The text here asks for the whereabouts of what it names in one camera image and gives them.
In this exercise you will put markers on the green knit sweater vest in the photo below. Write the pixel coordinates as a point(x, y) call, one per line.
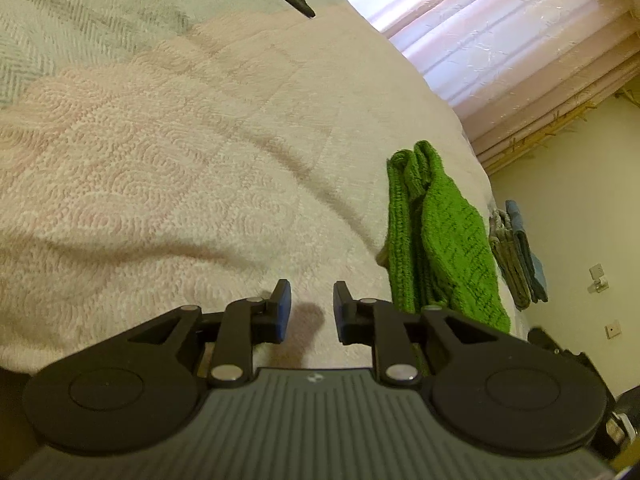
point(436, 249)

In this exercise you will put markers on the folded blue garment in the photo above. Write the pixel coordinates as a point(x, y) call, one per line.
point(531, 265)

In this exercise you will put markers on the pink curtain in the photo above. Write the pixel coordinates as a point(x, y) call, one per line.
point(514, 71)

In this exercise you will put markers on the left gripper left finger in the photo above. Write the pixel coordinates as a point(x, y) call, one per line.
point(245, 324)

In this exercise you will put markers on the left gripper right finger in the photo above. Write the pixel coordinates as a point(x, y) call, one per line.
point(376, 323)

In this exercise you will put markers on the folded olive grey garments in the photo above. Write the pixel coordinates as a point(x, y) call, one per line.
point(502, 244)

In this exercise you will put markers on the white wall plug adapter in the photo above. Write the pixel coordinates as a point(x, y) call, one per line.
point(599, 282)

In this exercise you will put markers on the wall socket plate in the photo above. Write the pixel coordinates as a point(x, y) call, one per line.
point(613, 329)

